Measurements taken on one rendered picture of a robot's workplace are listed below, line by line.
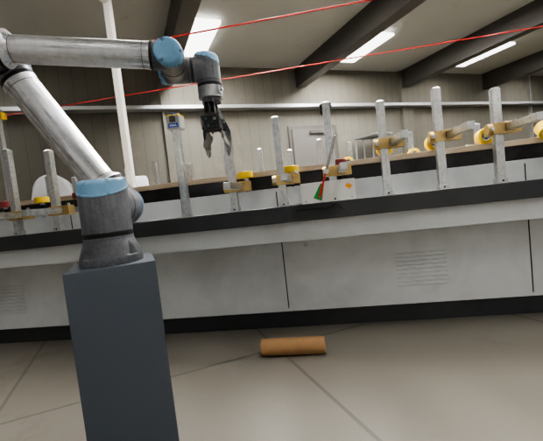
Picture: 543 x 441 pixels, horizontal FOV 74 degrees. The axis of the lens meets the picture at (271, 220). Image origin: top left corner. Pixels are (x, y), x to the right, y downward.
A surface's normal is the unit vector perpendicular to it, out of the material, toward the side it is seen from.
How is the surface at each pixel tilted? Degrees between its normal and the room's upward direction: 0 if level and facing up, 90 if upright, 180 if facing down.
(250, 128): 90
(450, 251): 90
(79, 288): 90
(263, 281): 90
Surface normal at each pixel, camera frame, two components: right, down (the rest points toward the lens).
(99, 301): 0.37, 0.02
